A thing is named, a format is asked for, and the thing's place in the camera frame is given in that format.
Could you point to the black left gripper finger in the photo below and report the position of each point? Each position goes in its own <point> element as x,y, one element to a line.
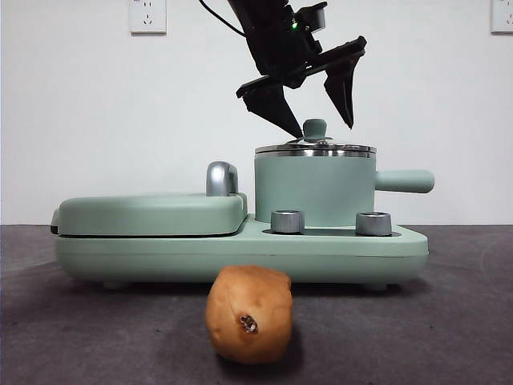
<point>272,106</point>
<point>342,90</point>

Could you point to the glass lid with green knob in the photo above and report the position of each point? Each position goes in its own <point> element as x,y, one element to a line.
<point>315,128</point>

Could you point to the brown potato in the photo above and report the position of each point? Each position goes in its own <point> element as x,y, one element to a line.
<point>248,313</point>

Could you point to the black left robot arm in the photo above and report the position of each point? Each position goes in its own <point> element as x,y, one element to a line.
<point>256,8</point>

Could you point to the silver knob with text mark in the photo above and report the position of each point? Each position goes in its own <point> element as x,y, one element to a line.
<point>287,221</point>

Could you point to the silver knob with swirl mark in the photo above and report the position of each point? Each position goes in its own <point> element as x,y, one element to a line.
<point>373,224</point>

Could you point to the green breakfast machine base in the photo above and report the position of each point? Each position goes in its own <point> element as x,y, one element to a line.
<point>240,260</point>

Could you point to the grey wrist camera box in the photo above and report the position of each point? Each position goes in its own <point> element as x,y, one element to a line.
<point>319,19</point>

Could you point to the white wall socket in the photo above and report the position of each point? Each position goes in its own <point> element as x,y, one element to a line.
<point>503,16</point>
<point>147,16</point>

